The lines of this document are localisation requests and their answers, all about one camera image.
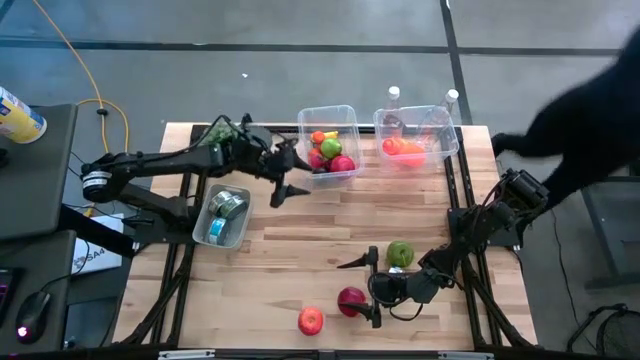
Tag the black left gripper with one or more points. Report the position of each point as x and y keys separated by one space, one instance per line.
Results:
x=255 y=152

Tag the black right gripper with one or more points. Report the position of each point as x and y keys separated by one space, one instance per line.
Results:
x=400 y=289

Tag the dark avocado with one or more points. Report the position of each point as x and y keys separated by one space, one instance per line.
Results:
x=320 y=171

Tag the green apple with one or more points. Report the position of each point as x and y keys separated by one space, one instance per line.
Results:
x=331 y=148
x=400 y=253

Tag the green-label tin can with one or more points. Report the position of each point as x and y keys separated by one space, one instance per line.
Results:
x=218 y=201
x=236 y=207

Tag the teal-label tin can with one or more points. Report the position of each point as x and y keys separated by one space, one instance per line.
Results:
x=217 y=231

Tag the orange plastic bottle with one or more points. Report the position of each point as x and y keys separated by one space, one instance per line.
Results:
x=410 y=152

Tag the clear water bottle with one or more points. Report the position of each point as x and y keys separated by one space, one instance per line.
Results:
x=451 y=95
x=394 y=92

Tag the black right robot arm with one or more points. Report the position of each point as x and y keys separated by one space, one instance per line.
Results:
x=492 y=215

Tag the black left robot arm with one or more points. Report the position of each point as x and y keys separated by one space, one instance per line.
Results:
x=160 y=161

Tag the dark red pomegranate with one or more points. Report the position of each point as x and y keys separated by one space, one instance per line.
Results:
x=350 y=296

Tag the red round fruit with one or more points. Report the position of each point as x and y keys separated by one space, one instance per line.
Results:
x=342 y=163

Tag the red apple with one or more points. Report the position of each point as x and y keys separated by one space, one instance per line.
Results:
x=310 y=321

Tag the green leafy vegetable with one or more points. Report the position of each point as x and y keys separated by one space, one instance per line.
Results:
x=217 y=134

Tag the clear plastic bin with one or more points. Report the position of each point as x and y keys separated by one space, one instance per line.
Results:
x=350 y=120
x=442 y=145

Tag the white cardboard box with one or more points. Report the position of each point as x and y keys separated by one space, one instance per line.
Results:
x=97 y=260

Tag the black metal stand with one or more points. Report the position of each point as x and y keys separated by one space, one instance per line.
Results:
x=593 y=215

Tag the dark grey side table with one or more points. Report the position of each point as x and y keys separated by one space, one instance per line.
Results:
x=35 y=175

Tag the black desk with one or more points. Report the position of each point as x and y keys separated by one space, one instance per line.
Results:
x=30 y=255

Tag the yellow wipes canister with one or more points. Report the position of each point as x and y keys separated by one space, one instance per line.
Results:
x=17 y=117

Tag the black computer mouse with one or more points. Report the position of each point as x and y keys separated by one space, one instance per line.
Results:
x=32 y=317

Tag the black aluminium table frame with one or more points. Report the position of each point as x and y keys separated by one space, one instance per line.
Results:
x=289 y=129

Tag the black frame knob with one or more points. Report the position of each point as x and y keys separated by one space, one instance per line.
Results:
x=246 y=120

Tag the white frame bracket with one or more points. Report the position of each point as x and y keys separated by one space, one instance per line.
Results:
x=187 y=355
x=465 y=356

